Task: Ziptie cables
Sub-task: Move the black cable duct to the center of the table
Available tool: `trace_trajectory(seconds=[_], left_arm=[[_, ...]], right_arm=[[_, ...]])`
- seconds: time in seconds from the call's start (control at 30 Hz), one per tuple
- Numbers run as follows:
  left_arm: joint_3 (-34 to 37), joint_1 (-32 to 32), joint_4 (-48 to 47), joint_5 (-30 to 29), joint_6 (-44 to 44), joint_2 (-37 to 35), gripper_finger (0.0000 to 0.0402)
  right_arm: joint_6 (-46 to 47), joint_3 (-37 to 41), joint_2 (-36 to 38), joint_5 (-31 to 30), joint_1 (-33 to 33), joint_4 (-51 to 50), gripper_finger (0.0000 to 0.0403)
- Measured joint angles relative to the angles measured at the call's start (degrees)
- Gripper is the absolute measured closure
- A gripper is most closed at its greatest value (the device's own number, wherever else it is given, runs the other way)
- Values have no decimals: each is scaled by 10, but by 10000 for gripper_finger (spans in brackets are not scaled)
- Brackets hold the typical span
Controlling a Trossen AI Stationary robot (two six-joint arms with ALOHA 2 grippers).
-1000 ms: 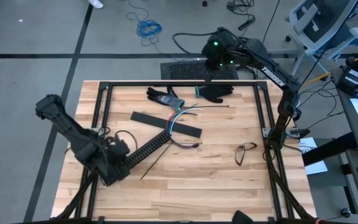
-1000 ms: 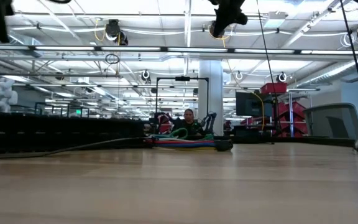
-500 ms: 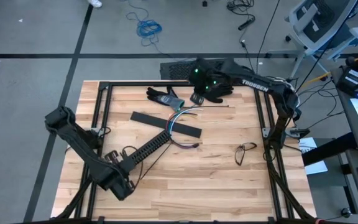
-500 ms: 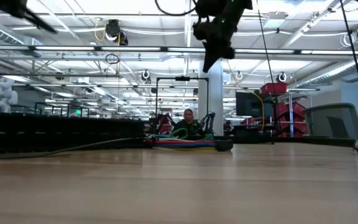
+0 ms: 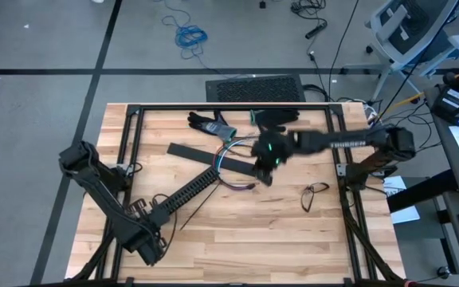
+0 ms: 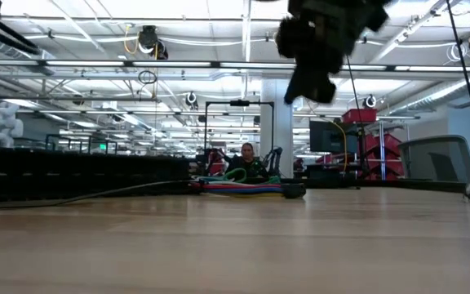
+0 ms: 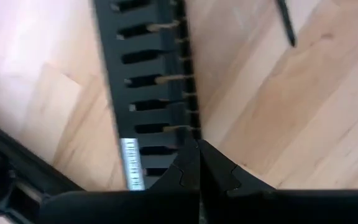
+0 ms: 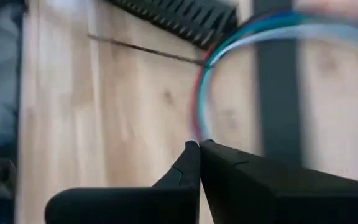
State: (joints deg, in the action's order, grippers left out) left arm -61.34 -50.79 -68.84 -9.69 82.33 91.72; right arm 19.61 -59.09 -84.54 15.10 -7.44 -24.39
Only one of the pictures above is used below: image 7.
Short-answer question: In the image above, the black zip tie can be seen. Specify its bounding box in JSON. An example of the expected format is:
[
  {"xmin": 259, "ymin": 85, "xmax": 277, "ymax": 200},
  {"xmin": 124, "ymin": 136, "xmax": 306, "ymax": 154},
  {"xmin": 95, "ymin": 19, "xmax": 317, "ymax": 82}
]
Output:
[{"xmin": 274, "ymin": 0, "xmax": 297, "ymax": 49}]

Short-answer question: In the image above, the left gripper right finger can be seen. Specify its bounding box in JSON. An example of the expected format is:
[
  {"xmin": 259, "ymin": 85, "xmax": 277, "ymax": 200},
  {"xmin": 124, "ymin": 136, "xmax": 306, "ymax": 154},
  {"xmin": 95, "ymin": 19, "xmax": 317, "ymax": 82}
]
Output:
[{"xmin": 197, "ymin": 139, "xmax": 358, "ymax": 224}]

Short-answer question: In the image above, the black aluminium table frame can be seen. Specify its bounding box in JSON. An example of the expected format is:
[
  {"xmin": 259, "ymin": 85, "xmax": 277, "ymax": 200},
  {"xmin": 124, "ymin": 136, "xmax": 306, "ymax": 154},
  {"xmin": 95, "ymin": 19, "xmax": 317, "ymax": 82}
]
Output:
[{"xmin": 0, "ymin": 114, "xmax": 85, "ymax": 224}]

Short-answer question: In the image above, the black slotted cable duct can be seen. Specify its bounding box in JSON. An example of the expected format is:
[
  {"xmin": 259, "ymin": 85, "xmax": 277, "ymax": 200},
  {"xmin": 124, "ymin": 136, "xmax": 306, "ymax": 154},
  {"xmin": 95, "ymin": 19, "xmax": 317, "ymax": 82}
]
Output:
[{"xmin": 91, "ymin": 0, "xmax": 203, "ymax": 192}]

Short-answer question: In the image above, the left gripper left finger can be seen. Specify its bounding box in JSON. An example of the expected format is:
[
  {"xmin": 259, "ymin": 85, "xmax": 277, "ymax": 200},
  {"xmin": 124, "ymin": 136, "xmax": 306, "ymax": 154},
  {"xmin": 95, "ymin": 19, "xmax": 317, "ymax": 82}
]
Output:
[{"xmin": 38, "ymin": 138, "xmax": 202, "ymax": 224}]

